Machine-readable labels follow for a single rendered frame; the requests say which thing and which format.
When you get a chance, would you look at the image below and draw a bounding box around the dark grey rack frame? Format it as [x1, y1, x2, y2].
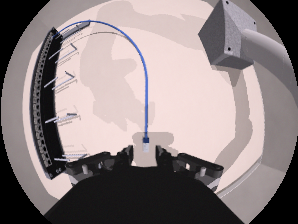
[29, 22, 90, 180]

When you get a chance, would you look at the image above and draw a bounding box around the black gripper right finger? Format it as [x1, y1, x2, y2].
[154, 145, 224, 192]

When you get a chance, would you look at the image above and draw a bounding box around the grey ethernet plug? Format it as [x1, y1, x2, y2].
[143, 138, 149, 152]

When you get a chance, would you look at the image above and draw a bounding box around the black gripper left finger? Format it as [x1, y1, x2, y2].
[65, 145, 134, 187]

